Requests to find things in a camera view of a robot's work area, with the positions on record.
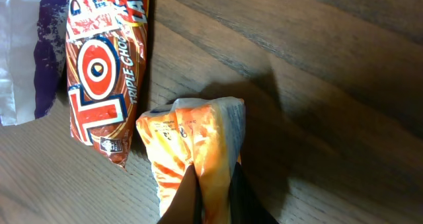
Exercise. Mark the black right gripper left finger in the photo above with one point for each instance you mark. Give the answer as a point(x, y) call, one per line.
point(184, 206)

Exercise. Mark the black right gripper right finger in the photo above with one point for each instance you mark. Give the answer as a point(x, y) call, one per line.
point(245, 206)

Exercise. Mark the small red white packet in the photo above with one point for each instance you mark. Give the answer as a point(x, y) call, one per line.
point(207, 134)

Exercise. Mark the orange chocolate bar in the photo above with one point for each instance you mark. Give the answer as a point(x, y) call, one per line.
point(106, 52)

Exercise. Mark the red white snack bag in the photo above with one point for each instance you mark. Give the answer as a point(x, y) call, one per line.
point(32, 57)

